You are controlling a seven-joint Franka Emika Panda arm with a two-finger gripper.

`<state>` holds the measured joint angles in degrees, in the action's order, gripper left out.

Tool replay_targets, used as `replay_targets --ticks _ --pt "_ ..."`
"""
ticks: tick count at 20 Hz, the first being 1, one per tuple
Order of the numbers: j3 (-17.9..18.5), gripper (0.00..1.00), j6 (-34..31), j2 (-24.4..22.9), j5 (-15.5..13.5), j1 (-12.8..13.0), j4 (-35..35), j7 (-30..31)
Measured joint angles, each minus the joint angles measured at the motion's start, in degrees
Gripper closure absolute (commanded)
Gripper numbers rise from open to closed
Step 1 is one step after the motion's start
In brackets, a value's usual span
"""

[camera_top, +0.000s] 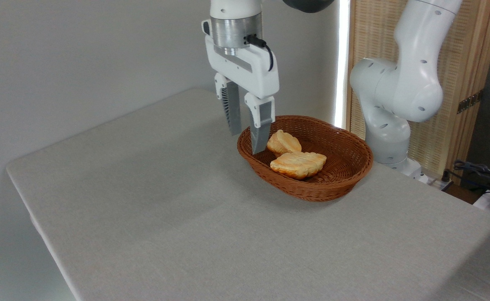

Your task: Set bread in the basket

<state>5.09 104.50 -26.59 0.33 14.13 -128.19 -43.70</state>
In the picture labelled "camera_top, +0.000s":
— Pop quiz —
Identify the round muffin-shaped bread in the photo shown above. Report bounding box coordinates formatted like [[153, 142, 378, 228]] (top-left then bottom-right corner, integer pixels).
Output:
[[267, 130, 302, 158]]

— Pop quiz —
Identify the long golden bread loaf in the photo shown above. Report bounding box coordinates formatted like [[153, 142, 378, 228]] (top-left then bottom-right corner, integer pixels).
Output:
[[270, 151, 327, 181]]

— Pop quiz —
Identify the black cable bundle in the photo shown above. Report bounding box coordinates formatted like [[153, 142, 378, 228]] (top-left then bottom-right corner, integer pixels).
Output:
[[442, 160, 490, 197]]

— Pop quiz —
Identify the brown wicker basket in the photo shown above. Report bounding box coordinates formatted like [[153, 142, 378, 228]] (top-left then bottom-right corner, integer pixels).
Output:
[[237, 115, 374, 202]]

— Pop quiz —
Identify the dark metal screen hinge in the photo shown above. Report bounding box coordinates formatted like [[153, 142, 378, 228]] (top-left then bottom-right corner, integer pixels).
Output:
[[457, 90, 484, 114]]

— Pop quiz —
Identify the white power strip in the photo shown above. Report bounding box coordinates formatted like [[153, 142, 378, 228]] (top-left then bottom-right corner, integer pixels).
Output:
[[427, 176, 454, 191]]

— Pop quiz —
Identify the grey tablecloth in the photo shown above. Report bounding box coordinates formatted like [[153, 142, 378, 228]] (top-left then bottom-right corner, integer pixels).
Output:
[[5, 88, 490, 301]]

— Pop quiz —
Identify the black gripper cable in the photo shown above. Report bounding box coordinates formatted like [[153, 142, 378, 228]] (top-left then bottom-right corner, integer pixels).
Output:
[[245, 35, 274, 71]]

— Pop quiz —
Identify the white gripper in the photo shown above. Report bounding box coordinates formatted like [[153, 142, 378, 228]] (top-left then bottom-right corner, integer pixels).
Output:
[[201, 19, 279, 155]]

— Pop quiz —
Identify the wooden rattan folding screen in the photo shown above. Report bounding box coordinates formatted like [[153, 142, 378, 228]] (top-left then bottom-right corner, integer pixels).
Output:
[[346, 0, 490, 184]]

